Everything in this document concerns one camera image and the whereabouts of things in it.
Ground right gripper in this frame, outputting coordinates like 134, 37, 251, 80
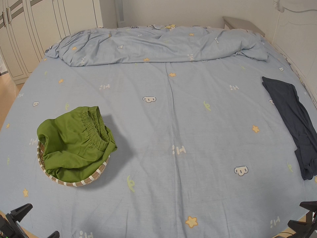
287, 201, 317, 238

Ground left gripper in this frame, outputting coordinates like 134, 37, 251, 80
0, 203, 60, 238

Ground green shorts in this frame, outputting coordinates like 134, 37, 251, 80
37, 106, 118, 183

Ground round woven basket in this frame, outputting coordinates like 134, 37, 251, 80
37, 141, 110, 188

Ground dark blue garment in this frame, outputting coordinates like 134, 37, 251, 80
262, 76, 317, 181

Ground bed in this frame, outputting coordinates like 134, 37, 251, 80
0, 0, 317, 238

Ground white wardrobe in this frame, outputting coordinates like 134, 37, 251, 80
0, 0, 104, 85

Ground grey bedside table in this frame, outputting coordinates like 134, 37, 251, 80
222, 16, 265, 37

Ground pale blue quilt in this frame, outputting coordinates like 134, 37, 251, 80
45, 24, 270, 67

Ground white cord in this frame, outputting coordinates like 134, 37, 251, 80
271, 10, 281, 45

